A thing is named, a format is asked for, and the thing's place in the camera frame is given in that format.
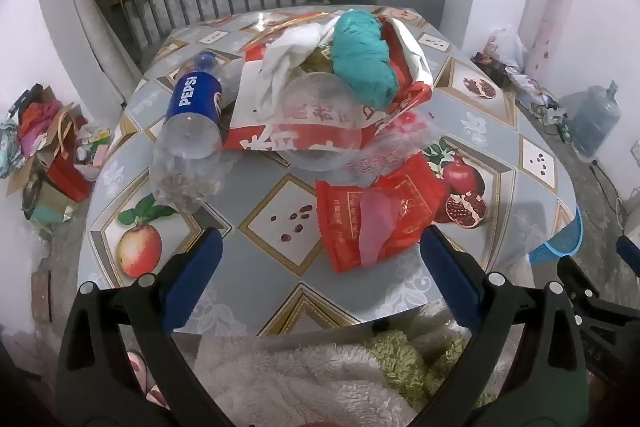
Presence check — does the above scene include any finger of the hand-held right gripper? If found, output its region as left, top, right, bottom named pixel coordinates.
left=616, top=234, right=640, bottom=279
left=556, top=256, right=640, bottom=379

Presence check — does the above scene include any fluffy white green blanket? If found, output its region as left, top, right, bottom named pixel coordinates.
left=192, top=302, right=506, bottom=427

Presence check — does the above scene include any pink rolled mat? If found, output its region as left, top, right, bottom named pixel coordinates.
left=520, top=0, right=575, bottom=82

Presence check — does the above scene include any teal cloth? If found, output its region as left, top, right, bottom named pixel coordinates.
left=331, top=8, right=401, bottom=112

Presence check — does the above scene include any red snack packet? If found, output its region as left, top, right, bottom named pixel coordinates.
left=315, top=153, right=446, bottom=274

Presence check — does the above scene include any pile of packaging clutter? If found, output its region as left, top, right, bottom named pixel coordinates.
left=470, top=52, right=571, bottom=142

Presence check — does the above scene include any black cable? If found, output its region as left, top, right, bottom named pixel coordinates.
left=590, top=159, right=632, bottom=220

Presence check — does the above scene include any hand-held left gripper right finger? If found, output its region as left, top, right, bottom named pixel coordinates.
left=419, top=224, right=588, bottom=427

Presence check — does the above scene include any clear bottle with blue label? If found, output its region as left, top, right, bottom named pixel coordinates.
left=150, top=51, right=241, bottom=214

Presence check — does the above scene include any brown brick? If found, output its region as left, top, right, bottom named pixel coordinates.
left=31, top=269, right=53, bottom=323

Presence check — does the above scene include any clear bag of colourful items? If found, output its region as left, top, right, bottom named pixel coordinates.
left=75, top=122, right=113, bottom=180

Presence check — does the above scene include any teal and gold box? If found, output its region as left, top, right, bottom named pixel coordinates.
left=22, top=179, right=76, bottom=225

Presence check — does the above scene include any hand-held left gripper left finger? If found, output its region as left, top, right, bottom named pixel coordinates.
left=55, top=227, right=236, bottom=427

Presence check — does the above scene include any grey cabinet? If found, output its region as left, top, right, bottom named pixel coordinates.
left=327, top=0, right=446, bottom=30

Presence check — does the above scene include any red and white paper bag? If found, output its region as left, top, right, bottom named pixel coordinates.
left=222, top=9, right=436, bottom=152

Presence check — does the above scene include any fruit patterned tablecloth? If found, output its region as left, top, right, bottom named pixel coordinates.
left=77, top=4, right=578, bottom=338

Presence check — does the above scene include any white plastic bag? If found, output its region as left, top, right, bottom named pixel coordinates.
left=486, top=26, right=527, bottom=70

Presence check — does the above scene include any grey curtain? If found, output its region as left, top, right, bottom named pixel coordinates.
left=60, top=0, right=146, bottom=108

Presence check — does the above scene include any large blue water jug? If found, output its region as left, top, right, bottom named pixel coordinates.
left=567, top=81, right=623, bottom=160

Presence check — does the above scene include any crumpled white cloth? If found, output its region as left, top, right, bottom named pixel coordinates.
left=250, top=18, right=343, bottom=120

